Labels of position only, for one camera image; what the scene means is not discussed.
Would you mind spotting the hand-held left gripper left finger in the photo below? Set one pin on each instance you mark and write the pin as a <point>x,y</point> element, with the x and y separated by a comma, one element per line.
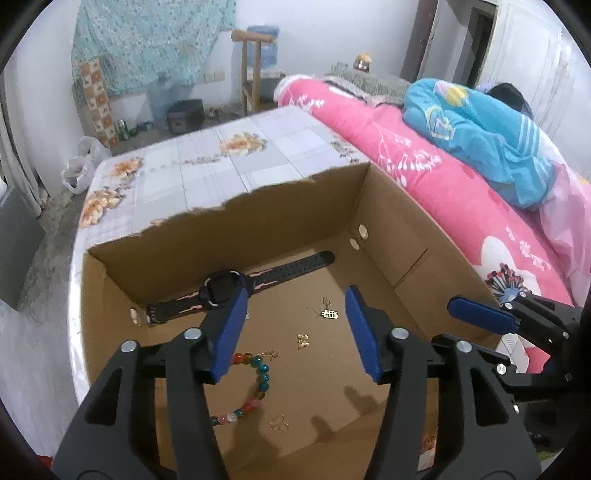
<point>228,337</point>

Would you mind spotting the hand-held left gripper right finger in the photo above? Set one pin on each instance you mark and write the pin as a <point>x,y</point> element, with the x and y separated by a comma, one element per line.
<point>362,332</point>

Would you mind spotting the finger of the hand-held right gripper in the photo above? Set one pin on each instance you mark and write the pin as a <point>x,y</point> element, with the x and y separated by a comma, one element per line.
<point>480,314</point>
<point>503,374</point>

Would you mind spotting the solid gold butterfly charm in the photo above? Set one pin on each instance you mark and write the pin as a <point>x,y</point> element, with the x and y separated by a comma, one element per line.
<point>303,341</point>

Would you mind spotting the gold butterfly outline charm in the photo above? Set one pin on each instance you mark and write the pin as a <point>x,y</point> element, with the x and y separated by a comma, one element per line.
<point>277,421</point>

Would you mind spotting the brown cardboard box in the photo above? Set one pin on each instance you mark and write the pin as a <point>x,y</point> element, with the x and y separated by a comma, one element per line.
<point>184,249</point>

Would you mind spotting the light pink quilt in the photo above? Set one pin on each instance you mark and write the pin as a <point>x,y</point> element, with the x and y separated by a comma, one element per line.
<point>572,221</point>

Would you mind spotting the pink floral bedspread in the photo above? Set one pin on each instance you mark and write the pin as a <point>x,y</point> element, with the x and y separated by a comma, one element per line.
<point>438,184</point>

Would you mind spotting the blue printed blanket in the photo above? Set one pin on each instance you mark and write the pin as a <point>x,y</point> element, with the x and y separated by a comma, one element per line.
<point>485,138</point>

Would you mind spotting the dark cloth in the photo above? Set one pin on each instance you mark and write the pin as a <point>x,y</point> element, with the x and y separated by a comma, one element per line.
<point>508,97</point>

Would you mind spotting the black pot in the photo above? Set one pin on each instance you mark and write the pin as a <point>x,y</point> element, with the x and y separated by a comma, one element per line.
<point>184,117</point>

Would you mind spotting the white plastic bag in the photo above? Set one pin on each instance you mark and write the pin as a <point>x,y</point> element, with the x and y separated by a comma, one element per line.
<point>85,161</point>

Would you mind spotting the grey cabinet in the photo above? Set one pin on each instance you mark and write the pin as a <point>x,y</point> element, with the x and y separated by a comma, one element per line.
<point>18,249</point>

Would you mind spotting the green bottle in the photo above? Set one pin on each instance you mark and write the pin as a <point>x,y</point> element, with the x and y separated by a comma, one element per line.
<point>122,130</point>

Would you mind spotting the clear water jug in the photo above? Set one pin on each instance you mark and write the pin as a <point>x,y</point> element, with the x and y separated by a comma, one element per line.
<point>164,99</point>

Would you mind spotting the grey patterned pillow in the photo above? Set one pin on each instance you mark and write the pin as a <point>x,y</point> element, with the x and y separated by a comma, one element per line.
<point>369,85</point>

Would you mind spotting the wooden chair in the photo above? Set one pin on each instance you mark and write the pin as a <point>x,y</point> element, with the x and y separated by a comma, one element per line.
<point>249,69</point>

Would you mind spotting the small jar with yellow lid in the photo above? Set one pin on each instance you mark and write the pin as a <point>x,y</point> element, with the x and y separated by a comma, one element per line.
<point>362,63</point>

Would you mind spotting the grey curtain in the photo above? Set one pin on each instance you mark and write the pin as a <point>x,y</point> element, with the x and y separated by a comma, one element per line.
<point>14,157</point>

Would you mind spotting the blue water jug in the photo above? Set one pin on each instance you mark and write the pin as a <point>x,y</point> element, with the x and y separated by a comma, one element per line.
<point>268,50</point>

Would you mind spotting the white wall socket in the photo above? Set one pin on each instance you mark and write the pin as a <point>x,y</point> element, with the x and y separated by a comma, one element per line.
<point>214,76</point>

